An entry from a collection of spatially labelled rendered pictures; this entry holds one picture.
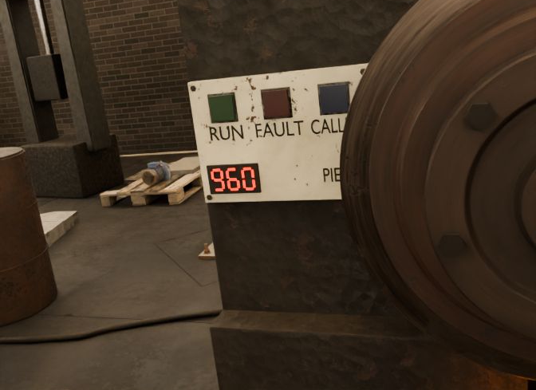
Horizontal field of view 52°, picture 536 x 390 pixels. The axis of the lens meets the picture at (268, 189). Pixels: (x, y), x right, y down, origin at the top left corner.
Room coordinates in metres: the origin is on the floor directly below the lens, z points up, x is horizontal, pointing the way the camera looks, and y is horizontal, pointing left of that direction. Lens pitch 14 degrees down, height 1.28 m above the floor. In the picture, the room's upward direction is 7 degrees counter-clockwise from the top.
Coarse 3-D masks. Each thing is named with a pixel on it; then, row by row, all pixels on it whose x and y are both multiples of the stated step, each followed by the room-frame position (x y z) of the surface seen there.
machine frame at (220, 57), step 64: (192, 0) 0.82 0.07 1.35; (256, 0) 0.79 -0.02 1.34; (320, 0) 0.76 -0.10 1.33; (384, 0) 0.73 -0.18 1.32; (192, 64) 0.83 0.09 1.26; (256, 64) 0.79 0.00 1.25; (320, 64) 0.76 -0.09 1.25; (256, 256) 0.81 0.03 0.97; (320, 256) 0.77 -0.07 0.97; (256, 320) 0.78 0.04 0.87; (320, 320) 0.76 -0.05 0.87; (384, 320) 0.73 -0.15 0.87; (256, 384) 0.76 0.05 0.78; (320, 384) 0.72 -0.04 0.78; (384, 384) 0.69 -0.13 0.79; (448, 384) 0.66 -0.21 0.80; (512, 384) 0.64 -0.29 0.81
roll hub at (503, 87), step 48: (480, 96) 0.48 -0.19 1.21; (528, 96) 0.47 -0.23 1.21; (480, 144) 0.48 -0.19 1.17; (528, 144) 0.47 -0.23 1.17; (432, 192) 0.49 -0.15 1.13; (480, 192) 0.49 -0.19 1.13; (528, 192) 0.46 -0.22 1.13; (432, 240) 0.49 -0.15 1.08; (480, 240) 0.49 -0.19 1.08; (528, 240) 0.47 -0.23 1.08; (480, 288) 0.48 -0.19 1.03; (528, 288) 0.47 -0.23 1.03; (528, 336) 0.47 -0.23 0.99
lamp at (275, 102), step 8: (264, 96) 0.77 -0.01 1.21; (272, 96) 0.76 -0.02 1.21; (280, 96) 0.76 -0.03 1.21; (264, 104) 0.77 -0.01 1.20; (272, 104) 0.76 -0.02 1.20; (280, 104) 0.76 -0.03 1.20; (288, 104) 0.76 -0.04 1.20; (272, 112) 0.76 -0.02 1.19; (280, 112) 0.76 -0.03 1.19; (288, 112) 0.76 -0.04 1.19
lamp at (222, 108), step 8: (216, 96) 0.79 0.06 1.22; (224, 96) 0.78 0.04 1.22; (232, 96) 0.78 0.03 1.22; (216, 104) 0.79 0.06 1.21; (224, 104) 0.79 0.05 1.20; (232, 104) 0.78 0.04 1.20; (216, 112) 0.79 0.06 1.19; (224, 112) 0.79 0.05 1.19; (232, 112) 0.78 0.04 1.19; (216, 120) 0.79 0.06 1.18; (224, 120) 0.79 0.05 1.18
